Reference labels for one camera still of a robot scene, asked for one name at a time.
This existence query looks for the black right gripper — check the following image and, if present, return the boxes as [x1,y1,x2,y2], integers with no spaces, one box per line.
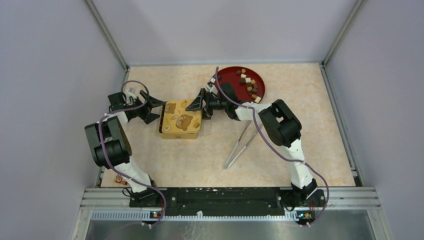
[186,89,228,121]

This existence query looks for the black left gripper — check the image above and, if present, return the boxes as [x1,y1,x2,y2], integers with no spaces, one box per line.
[125,89,166,124]

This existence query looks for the gold box lid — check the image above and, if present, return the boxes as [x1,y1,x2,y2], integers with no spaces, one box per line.
[159,99,202,137]

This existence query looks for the gold chocolate box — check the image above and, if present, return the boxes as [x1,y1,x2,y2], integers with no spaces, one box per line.
[158,104,202,140]

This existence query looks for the steel serving tongs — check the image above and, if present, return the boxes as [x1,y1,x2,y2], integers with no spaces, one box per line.
[223,121,259,169]

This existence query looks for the red round tray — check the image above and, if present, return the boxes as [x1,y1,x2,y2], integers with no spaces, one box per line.
[217,66,266,102]

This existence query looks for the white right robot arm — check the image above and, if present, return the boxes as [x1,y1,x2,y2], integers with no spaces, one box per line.
[185,83,318,206]

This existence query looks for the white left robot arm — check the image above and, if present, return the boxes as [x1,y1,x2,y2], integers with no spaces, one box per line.
[84,90,165,207]

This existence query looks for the orange owl sticker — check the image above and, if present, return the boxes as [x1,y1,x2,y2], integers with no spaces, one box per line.
[114,175,128,186]

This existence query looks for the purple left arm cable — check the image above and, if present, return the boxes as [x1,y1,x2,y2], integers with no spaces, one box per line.
[97,80,167,229]

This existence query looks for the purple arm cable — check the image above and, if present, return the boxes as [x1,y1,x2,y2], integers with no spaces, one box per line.
[213,66,330,229]
[97,80,167,229]

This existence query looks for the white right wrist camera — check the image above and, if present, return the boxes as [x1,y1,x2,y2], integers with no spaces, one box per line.
[205,77,218,95]

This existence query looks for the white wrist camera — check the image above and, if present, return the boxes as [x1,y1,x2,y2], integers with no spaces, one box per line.
[205,77,218,95]
[126,87,137,98]

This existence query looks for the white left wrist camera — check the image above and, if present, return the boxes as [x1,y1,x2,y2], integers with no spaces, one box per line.
[126,87,137,98]

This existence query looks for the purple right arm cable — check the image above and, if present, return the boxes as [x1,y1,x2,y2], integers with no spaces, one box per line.
[213,66,330,229]

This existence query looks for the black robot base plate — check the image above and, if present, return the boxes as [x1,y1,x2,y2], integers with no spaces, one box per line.
[122,187,325,217]

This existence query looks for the white cable duct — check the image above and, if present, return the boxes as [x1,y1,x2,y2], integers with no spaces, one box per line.
[90,210,299,222]

